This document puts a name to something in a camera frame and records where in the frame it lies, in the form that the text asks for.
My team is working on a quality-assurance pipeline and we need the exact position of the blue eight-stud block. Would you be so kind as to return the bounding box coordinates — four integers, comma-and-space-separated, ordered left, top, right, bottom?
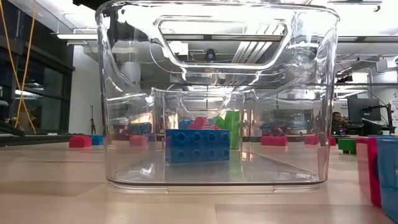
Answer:
165, 129, 231, 164

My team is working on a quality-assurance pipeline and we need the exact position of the large green block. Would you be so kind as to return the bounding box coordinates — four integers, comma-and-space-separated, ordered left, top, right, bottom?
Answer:
214, 110, 241, 150

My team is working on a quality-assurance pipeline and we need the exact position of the clear plastic bin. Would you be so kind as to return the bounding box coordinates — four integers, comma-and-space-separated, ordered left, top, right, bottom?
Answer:
95, 0, 340, 191
150, 86, 259, 152

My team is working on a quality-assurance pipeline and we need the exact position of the white ceiling box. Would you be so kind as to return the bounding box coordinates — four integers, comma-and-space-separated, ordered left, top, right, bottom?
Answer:
167, 42, 189, 57

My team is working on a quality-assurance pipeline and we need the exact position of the black tripod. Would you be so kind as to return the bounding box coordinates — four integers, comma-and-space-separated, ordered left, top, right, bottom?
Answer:
90, 105, 97, 136

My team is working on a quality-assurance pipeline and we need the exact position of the small red block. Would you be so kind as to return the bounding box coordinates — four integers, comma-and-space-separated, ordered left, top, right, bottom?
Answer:
68, 135, 93, 149
303, 135, 320, 146

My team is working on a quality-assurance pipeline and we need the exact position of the person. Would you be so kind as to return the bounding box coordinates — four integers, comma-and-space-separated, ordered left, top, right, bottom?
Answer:
331, 111, 349, 135

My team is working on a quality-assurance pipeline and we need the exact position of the black ceiling device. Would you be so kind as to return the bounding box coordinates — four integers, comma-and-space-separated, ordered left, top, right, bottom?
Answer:
335, 74, 354, 84

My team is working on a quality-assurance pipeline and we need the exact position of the small green block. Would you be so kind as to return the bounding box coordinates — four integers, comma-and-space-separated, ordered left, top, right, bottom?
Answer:
338, 138, 358, 155

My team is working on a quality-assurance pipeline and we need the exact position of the black computer monitor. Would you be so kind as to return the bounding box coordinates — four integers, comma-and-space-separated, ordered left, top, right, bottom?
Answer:
347, 98, 382, 123

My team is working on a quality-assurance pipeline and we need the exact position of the desk with electronics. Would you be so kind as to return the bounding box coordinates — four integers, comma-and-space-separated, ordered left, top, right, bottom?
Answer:
331, 119, 397, 138

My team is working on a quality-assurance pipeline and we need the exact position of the small orange block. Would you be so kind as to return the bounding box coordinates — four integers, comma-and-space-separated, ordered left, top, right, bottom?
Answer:
356, 136, 382, 208

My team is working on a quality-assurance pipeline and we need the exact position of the overhead camera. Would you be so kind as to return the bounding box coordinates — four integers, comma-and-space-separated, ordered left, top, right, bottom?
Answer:
204, 49, 218, 62

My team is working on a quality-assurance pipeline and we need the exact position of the black table frame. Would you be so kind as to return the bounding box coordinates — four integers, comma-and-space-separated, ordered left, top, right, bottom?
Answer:
0, 133, 75, 147

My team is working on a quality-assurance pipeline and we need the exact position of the yellow hanging cable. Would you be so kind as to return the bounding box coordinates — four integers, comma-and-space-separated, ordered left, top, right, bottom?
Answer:
0, 0, 37, 135

